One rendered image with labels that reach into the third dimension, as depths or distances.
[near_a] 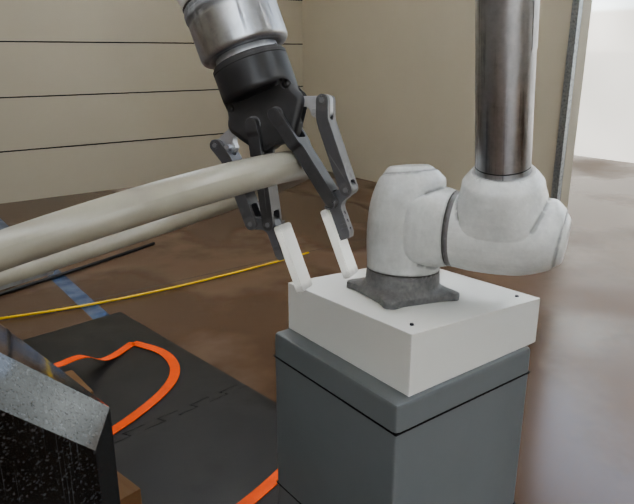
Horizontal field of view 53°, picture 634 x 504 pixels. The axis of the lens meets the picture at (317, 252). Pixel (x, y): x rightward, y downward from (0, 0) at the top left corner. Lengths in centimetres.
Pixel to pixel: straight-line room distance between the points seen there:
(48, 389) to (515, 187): 104
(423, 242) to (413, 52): 558
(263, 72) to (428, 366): 74
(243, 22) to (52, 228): 25
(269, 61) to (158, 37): 668
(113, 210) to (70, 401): 106
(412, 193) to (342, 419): 47
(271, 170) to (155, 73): 670
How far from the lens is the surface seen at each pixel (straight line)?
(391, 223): 127
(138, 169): 726
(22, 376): 148
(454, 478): 141
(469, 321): 126
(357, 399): 126
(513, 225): 120
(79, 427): 153
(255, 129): 63
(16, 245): 52
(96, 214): 51
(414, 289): 130
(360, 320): 125
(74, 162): 702
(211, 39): 63
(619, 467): 261
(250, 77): 61
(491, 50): 113
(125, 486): 216
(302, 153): 62
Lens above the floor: 140
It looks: 17 degrees down
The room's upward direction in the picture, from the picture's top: straight up
